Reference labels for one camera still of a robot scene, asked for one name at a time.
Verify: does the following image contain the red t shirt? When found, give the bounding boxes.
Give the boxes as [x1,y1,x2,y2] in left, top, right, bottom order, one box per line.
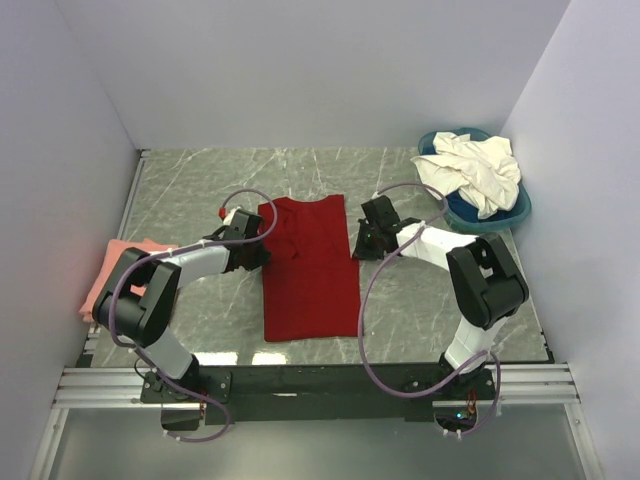
[258,194,360,343]

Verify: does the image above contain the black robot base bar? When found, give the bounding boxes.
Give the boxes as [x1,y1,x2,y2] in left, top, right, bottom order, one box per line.
[140,363,497,431]

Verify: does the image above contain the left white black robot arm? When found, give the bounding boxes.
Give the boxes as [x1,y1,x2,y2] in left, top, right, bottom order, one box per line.
[91,208,270,402]

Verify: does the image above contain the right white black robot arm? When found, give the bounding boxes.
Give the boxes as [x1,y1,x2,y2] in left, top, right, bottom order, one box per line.
[354,195,529,399]

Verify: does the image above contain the blue t shirt in basket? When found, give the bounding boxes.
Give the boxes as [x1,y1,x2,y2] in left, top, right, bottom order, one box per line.
[446,191,514,223]

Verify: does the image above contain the white crumpled t shirt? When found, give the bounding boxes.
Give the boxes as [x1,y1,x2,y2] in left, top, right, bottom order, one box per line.
[411,132,522,220]

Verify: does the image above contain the folded pink t shirt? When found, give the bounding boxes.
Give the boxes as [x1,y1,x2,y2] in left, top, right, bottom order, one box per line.
[79,238,177,324]

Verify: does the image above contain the teal plastic laundry basket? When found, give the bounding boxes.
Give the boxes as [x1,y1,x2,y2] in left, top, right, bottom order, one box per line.
[418,127,532,235]

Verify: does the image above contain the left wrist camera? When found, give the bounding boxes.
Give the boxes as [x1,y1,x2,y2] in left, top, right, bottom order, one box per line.
[218,207,240,226]

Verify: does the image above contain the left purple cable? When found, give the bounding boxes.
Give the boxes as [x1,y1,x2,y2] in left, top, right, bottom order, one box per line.
[107,189,279,444]

